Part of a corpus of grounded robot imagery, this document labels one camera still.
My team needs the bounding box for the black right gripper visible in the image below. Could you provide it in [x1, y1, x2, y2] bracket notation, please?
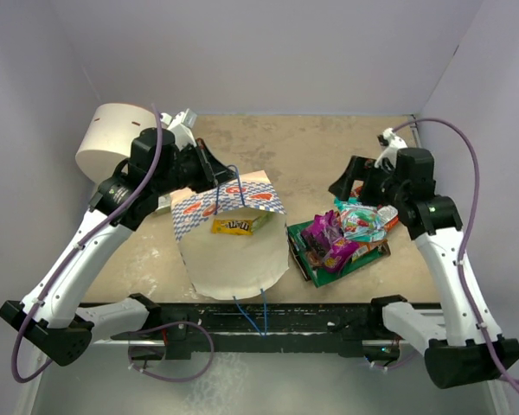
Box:
[329, 155, 407, 208]

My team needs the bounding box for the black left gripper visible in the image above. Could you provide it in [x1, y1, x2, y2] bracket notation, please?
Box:
[154, 138, 237, 197]

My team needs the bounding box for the teal snack bag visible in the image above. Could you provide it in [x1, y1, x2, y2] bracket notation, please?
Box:
[334, 198, 387, 242]

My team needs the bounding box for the red orange snack bag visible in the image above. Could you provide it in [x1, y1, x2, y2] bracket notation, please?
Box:
[350, 186, 399, 232]

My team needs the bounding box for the yellow snack bag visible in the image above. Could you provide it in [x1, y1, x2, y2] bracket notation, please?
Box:
[211, 219, 253, 236]

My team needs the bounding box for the blue checkered paper bag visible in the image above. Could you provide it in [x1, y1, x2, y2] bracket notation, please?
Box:
[171, 165, 289, 303]

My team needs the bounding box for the magenta snack bag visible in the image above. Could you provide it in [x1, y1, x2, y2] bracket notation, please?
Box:
[300, 210, 360, 273]

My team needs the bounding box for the green chips bag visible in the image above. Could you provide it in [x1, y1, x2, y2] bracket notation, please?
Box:
[287, 220, 390, 289]

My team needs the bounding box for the light green snack bag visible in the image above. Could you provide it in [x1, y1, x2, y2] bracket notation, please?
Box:
[250, 212, 272, 233]

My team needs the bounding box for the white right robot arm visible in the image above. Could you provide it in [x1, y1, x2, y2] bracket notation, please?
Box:
[329, 148, 519, 389]

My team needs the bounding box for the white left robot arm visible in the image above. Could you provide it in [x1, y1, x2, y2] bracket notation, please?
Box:
[0, 127, 236, 367]

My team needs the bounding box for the small green white box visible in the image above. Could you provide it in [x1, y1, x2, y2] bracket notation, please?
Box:
[154, 195, 171, 215]

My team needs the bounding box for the white paper towel roll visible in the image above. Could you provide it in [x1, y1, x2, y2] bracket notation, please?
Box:
[75, 103, 157, 185]

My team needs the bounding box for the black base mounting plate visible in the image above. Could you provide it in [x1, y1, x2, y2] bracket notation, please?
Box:
[114, 303, 407, 361]

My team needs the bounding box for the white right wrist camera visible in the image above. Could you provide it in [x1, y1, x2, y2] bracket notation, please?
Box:
[375, 128, 407, 169]

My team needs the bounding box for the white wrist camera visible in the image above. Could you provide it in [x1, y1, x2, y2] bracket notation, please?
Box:
[375, 128, 407, 169]
[160, 108, 197, 150]

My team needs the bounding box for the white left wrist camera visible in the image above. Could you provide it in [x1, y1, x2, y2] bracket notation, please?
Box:
[160, 108, 197, 150]

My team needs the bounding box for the aluminium rail frame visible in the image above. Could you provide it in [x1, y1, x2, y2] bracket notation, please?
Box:
[16, 114, 511, 415]

